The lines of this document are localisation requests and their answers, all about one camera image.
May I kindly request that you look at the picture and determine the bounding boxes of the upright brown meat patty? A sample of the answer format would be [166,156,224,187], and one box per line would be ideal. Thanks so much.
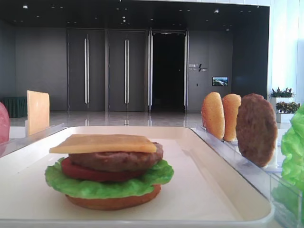
[236,94,277,167]

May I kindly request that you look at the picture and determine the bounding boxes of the wall display screen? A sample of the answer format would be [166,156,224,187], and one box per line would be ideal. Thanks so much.
[212,76,228,86]

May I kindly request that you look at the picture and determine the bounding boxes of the dark double doors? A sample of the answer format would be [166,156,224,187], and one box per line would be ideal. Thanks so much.
[67,29,148,112]

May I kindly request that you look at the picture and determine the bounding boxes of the upright red tomato slice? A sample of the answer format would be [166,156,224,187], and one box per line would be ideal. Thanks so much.
[0,103,10,143]

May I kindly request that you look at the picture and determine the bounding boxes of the sesame bun top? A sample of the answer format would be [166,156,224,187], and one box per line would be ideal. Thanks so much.
[201,92,225,140]

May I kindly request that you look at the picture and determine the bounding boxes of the upright yellow cheese slice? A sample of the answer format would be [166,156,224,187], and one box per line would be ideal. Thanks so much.
[27,90,50,135]

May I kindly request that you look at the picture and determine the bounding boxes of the brown meat patty on burger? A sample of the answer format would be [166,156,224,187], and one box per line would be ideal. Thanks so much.
[68,142,163,172]

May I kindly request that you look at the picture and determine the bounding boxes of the green draped table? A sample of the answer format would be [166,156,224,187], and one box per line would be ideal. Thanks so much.
[0,96,27,118]

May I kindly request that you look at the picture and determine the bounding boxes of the cream rectangular tray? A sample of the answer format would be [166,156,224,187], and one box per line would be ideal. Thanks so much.
[0,126,275,228]

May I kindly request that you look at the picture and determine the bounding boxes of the left long clear rail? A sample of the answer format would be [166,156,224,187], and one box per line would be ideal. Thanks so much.
[0,123,66,157]

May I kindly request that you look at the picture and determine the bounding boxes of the bottom bun slice on tray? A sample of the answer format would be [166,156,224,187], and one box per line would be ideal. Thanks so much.
[66,185,161,211]

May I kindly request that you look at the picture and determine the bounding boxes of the potted plants in white planters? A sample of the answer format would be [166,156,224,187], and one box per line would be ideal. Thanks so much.
[270,87,300,123]

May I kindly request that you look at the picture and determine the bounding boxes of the long clear rail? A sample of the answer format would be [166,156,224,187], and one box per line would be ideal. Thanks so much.
[0,123,66,157]
[192,126,304,228]

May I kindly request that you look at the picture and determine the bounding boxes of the upright green lettuce leaf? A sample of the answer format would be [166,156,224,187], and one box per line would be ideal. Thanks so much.
[273,107,304,214]

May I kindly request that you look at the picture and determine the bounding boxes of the right long clear rail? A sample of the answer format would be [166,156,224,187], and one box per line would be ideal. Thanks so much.
[192,126,304,228]

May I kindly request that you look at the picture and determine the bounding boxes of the red tomato slice on burger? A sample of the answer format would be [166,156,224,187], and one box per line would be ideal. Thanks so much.
[61,158,146,182]

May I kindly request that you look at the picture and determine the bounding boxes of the yellow cheese slice on burger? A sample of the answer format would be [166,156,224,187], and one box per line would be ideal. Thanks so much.
[49,134,156,154]

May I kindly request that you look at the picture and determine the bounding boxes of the green lettuce leaf on burger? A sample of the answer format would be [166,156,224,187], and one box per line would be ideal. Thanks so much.
[45,158,174,199]

